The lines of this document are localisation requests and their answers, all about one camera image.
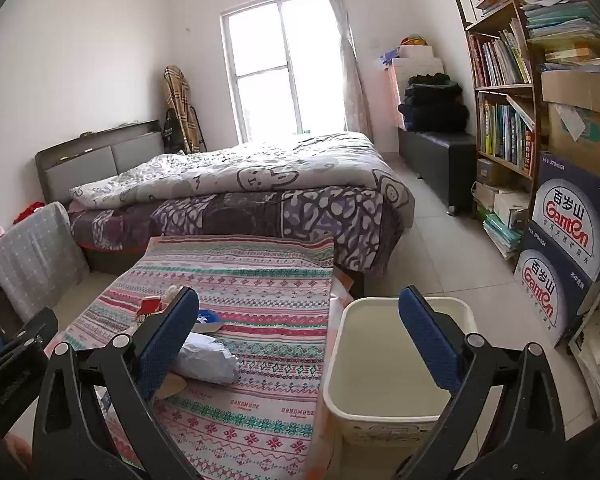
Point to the red snack packet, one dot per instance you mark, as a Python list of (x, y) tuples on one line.
[(150, 307)]

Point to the brown plaid cloth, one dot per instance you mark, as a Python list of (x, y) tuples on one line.
[(177, 90)]

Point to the striped patterned tablecloth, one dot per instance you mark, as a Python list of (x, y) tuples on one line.
[(265, 305)]

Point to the brown cardboard box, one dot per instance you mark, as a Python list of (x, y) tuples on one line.
[(580, 110)]

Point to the purple patterned bedsheet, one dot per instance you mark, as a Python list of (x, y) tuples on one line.
[(280, 220)]

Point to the white chair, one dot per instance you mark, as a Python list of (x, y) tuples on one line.
[(380, 360)]

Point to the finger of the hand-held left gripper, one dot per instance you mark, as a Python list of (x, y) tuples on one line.
[(32, 325)]

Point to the pile of dark clothes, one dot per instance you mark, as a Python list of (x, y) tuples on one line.
[(432, 102)]

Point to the black bag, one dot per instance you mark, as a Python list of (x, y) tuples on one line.
[(169, 130)]

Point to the white patterned curtain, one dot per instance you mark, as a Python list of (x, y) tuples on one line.
[(352, 70)]

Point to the row of upright books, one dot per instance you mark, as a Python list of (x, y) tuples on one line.
[(500, 57)]

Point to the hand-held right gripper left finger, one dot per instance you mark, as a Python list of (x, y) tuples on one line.
[(166, 342)]

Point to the window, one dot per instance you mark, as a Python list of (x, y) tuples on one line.
[(270, 60)]

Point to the stack of papers and booklets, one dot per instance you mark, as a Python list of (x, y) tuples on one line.
[(565, 25)]

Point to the grey bed frame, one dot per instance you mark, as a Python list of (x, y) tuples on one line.
[(105, 160)]

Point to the stack of books on floor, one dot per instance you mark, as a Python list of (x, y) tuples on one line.
[(502, 235)]

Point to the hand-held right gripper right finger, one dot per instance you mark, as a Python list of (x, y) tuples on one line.
[(427, 342)]

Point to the red cloth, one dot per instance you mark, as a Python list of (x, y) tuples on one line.
[(29, 211)]

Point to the blue printed water carton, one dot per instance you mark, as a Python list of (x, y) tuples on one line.
[(550, 285), (575, 215)]

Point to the wooden bookshelf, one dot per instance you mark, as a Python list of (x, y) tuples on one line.
[(502, 92)]

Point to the white drawer cabinet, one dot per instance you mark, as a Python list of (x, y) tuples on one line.
[(420, 62)]

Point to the black bench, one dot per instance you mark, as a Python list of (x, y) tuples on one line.
[(440, 160)]

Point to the pile of loose papers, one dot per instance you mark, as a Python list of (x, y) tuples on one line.
[(597, 350)]

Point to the blue snack box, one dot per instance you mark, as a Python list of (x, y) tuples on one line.
[(209, 317)]

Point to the colourful toy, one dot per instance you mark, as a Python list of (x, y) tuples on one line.
[(414, 40)]

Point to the white plastic bag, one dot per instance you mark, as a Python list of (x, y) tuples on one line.
[(207, 360)]

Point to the row of green books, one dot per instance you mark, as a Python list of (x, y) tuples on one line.
[(505, 132)]

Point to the grey cloth covered stand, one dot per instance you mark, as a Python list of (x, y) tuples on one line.
[(35, 255)]

